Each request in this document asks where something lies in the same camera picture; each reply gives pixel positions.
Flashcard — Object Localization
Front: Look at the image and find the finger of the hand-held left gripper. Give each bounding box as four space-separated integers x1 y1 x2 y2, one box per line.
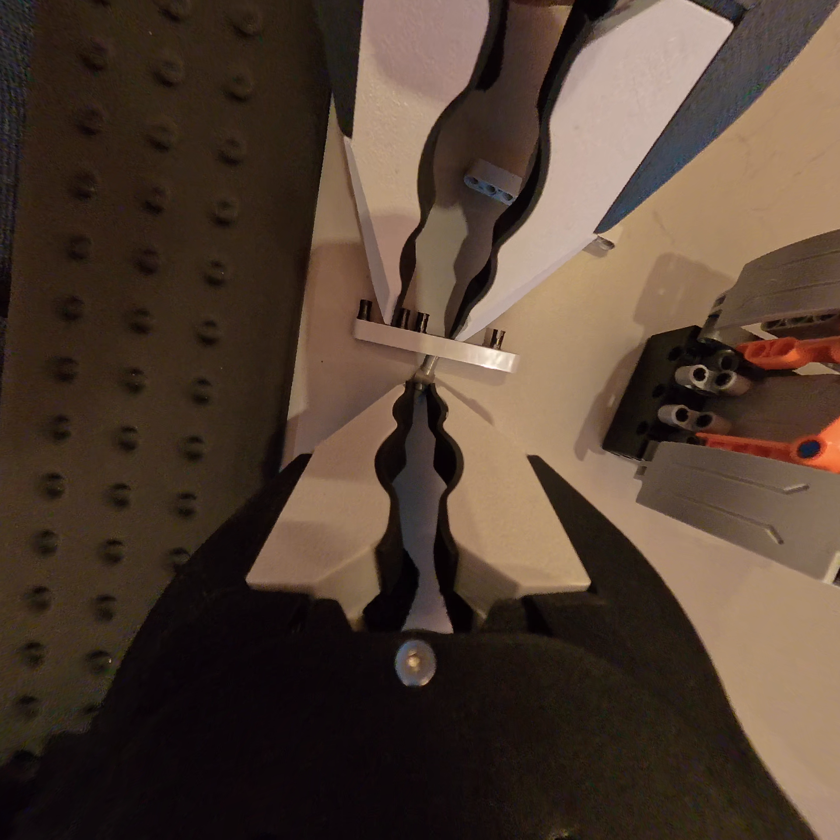
343 0 511 327
448 0 736 342

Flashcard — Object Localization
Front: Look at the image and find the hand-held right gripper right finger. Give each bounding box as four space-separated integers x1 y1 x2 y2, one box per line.
425 384 592 632

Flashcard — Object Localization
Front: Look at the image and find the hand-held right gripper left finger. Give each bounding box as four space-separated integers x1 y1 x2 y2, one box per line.
246 384 421 632

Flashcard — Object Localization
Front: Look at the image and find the long grey beam with pins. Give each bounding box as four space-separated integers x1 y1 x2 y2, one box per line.
353 298 521 395

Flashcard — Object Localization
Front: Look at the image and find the grey orange toy model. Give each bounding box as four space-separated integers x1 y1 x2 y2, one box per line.
602 230 840 586

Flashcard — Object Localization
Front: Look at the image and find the short grey beam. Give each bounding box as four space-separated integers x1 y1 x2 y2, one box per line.
461 159 524 208

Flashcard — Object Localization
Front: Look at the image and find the black perforated mat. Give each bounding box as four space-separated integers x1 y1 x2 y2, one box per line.
0 0 332 788

